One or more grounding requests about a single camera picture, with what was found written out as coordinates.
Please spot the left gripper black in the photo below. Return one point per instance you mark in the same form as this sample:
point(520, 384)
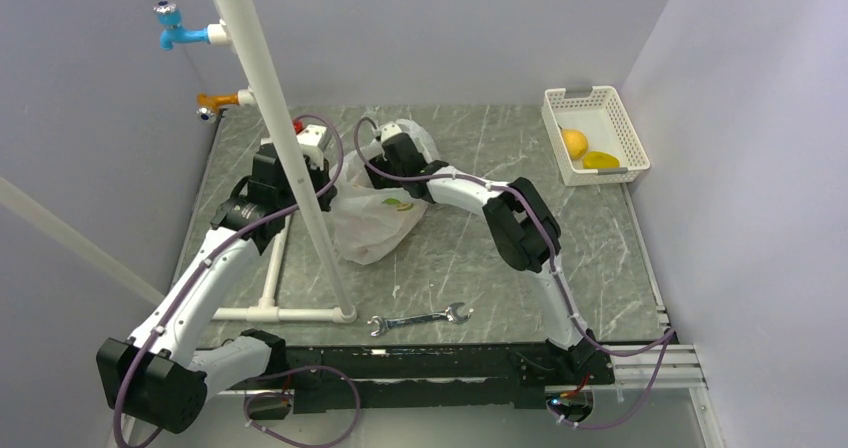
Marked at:
point(322, 177)

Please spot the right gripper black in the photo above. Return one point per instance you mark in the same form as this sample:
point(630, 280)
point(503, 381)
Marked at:
point(380, 168)

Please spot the translucent white plastic bag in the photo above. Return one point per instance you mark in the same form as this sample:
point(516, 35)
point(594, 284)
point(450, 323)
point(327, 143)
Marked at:
point(369, 222)

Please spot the yellow fake mango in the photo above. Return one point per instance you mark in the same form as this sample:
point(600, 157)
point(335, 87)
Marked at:
point(600, 161)

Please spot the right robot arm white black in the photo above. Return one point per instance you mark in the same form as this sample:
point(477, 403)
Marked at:
point(523, 229)

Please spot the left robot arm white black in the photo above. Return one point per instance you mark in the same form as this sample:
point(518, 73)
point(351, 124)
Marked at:
point(159, 374)

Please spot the orange plastic faucet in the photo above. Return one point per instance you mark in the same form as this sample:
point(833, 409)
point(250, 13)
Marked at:
point(209, 107)

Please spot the silver open-end wrench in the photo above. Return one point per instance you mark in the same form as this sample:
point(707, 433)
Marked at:
point(455, 313)

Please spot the blue plastic faucet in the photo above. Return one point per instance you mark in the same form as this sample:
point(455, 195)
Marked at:
point(169, 17)

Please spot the white perforated plastic basket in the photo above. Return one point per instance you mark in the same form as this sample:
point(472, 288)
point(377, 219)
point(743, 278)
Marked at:
point(599, 114)

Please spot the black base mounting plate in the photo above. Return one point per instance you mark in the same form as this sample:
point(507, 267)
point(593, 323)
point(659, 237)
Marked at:
point(521, 375)

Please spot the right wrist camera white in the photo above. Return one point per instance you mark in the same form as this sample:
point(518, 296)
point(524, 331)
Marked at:
point(387, 131)

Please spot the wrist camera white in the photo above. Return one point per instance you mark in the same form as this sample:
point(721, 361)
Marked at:
point(313, 140)
point(387, 131)

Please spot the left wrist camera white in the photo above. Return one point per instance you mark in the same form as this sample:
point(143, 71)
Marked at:
point(313, 140)

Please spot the white PVC pipe frame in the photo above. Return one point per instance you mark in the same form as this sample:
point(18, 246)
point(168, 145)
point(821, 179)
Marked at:
point(243, 26)

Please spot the aluminium rail frame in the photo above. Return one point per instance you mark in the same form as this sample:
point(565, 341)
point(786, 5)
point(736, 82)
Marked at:
point(637, 374)

